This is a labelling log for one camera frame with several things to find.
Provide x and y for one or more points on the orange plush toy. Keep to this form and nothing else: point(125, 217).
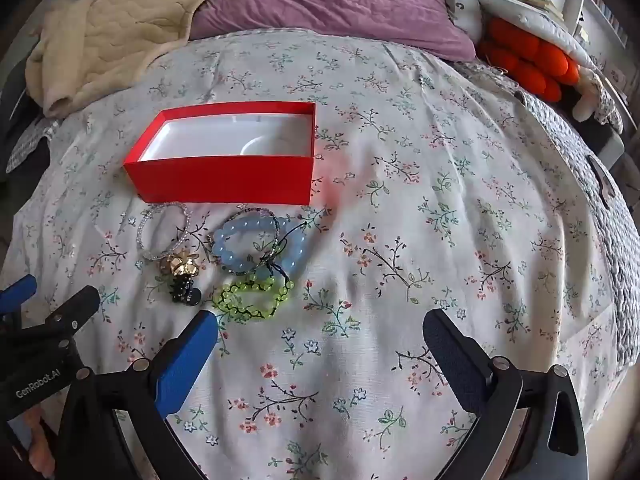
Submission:
point(530, 60)

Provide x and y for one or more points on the checkered cloth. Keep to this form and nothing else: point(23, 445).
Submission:
point(27, 145)

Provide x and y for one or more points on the person's left hand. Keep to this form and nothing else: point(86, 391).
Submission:
point(42, 445)

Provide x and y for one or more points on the grey quilted blanket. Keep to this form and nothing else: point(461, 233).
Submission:
point(600, 240)

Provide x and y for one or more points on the floral bed sheet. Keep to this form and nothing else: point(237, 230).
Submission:
point(400, 210)

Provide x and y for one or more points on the red cardboard box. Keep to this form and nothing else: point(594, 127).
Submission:
point(225, 175)

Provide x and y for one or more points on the black hair claw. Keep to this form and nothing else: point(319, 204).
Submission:
point(184, 291)

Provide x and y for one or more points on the gold hair clip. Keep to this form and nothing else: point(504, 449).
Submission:
point(181, 265)

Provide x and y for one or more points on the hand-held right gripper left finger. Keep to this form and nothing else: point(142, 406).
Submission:
point(189, 355)

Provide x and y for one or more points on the white patterned cushion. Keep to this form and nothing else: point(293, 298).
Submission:
point(520, 10)

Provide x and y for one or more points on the grey box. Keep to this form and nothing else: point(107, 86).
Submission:
point(610, 145)

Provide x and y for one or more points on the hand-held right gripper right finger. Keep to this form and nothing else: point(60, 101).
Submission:
point(450, 355)

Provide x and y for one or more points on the beige quilted blanket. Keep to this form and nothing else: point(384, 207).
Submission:
point(115, 25)

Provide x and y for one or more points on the purple pillow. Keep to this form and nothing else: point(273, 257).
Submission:
point(340, 0)

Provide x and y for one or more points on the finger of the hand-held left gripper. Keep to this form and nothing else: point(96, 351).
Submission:
point(80, 302)
point(17, 292)

